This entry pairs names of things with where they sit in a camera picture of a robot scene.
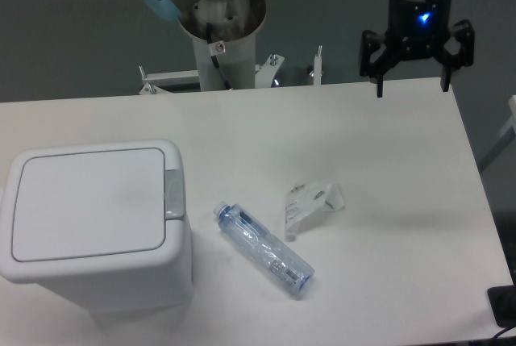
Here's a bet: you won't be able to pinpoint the black device at table edge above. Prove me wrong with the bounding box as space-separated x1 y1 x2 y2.
486 208 516 341

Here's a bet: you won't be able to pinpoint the crumpled white plastic wrapper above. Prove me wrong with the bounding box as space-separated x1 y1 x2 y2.
284 180 344 241

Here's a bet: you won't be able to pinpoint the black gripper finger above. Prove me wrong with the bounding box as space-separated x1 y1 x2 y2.
431 19 475 92
359 30 410 98

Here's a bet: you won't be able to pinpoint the white push-button trash can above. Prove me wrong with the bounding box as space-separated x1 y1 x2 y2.
1 139 194 312

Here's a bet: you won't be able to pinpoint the crushed clear plastic bottle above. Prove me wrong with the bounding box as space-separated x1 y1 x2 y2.
213 202 314 297

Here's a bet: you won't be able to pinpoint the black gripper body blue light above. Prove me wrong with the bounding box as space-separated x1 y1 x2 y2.
384 0 452 61

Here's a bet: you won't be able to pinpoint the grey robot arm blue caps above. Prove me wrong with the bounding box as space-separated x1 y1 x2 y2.
143 0 475 91

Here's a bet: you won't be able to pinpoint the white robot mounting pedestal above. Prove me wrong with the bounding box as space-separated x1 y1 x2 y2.
179 0 266 69

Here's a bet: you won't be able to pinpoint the white frame at right edge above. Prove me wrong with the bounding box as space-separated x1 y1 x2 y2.
477 94 516 173

